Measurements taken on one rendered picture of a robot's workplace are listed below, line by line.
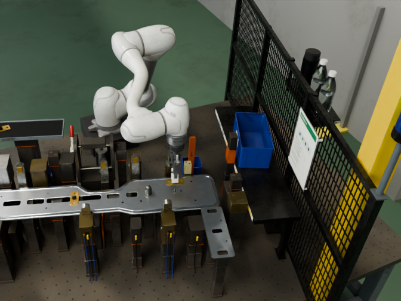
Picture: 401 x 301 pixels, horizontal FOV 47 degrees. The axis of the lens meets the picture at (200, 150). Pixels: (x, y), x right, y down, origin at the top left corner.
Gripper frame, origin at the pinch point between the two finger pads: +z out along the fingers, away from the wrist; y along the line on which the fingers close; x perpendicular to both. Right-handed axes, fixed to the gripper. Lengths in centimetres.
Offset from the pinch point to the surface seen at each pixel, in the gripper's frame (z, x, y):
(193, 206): 10.8, 7.7, 10.7
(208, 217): 10.5, 13.3, 18.3
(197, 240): 18.6, 7.9, 24.1
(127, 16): 109, -5, -430
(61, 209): 10, -52, 7
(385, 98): -70, 59, 47
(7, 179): 6, -76, -11
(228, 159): 4.5, 29.1, -13.6
